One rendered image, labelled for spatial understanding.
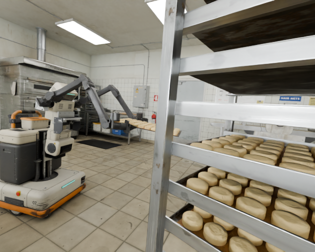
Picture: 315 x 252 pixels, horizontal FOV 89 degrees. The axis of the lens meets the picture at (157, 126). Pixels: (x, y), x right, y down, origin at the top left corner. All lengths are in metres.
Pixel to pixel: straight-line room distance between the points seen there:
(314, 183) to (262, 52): 0.20
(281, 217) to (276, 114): 0.18
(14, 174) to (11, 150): 0.24
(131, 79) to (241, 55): 5.54
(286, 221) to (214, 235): 0.14
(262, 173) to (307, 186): 0.05
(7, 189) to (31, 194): 0.28
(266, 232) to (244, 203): 0.06
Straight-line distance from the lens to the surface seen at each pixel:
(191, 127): 4.81
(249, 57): 0.31
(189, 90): 4.87
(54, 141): 1.91
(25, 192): 2.03
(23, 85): 4.74
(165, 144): 0.34
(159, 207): 0.39
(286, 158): 0.40
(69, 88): 1.58
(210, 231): 0.43
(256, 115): 0.29
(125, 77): 5.96
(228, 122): 0.74
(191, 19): 0.39
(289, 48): 0.31
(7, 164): 2.15
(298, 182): 0.30
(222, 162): 0.32
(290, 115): 0.29
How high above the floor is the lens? 1.14
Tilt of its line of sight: 6 degrees down
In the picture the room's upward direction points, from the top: 5 degrees clockwise
